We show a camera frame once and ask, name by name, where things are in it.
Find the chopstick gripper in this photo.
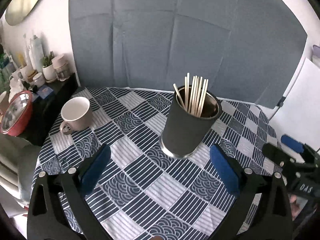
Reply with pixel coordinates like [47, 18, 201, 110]
[197, 79, 207, 117]
[201, 79, 208, 114]

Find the wooden chopstick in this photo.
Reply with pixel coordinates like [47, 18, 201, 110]
[194, 77, 202, 116]
[195, 76, 203, 116]
[191, 75, 199, 115]
[188, 76, 197, 113]
[185, 73, 190, 111]

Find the person's right hand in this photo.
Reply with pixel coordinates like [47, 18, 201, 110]
[289, 194, 308, 220]

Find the white board panel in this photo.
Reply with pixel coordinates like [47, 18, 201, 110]
[270, 59, 319, 150]

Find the blue patterned tablecloth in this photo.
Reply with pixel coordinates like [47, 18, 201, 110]
[34, 87, 278, 239]

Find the red round tin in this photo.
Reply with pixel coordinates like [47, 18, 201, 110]
[1, 90, 33, 137]

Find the white ceramic mug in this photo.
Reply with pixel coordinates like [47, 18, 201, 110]
[60, 96, 93, 135]

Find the black steel utensil cup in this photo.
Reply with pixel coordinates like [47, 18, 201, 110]
[159, 92, 222, 159]

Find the small potted plant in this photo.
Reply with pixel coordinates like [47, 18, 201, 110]
[42, 51, 56, 82]

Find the glass jar with lid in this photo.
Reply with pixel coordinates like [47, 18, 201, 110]
[52, 54, 72, 81]

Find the white spray bottle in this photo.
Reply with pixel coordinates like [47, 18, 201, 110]
[30, 35, 44, 73]

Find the grey-blue backdrop cloth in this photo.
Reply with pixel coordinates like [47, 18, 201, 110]
[69, 0, 307, 108]

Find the oval wall mirror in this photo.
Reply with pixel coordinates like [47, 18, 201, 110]
[5, 0, 39, 26]

